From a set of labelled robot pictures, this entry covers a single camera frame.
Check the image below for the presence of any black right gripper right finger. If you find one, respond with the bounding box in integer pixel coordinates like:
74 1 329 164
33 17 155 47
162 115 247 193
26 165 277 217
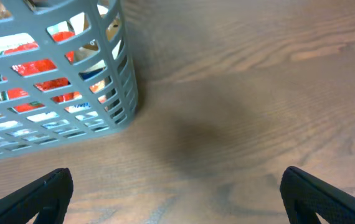
280 166 355 224

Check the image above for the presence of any long orange biscuit pack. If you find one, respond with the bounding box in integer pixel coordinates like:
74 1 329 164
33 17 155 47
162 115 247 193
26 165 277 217
4 31 75 113

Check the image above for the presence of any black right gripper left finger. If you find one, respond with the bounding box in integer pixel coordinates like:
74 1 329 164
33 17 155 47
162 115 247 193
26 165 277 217
0 168 73 223

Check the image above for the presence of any white cookie snack pouch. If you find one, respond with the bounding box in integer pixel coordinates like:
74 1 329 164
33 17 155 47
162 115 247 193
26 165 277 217
73 1 123 73

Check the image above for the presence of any grey plastic lattice basket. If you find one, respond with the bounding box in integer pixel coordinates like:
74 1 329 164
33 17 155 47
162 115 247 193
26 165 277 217
0 0 138 159

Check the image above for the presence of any Kleenex tissue multipack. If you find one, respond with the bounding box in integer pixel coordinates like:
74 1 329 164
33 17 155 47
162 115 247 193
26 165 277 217
0 75 109 157

